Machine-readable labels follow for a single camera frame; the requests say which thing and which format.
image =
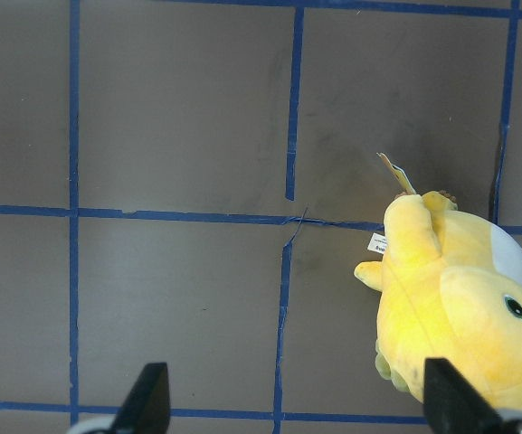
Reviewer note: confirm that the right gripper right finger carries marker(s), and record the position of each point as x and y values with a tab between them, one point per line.
452	405

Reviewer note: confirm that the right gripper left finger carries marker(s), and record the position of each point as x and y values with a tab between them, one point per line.
147	406

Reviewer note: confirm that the yellow plush toy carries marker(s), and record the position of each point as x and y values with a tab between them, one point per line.
451	287

